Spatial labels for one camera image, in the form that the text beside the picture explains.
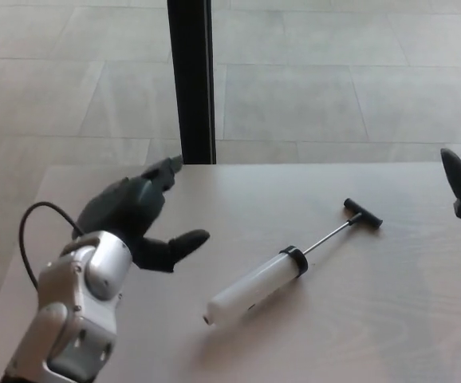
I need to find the white air pump black handle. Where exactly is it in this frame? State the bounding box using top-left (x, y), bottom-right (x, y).
top-left (203, 197), bottom-right (384, 325)

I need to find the black vertical post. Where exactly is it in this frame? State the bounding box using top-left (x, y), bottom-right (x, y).
top-left (166, 0), bottom-right (218, 165)

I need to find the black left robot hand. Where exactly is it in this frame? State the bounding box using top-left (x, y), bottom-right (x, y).
top-left (73, 155), bottom-right (211, 274)

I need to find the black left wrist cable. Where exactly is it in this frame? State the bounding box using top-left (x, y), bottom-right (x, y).
top-left (18, 202), bottom-right (84, 288)

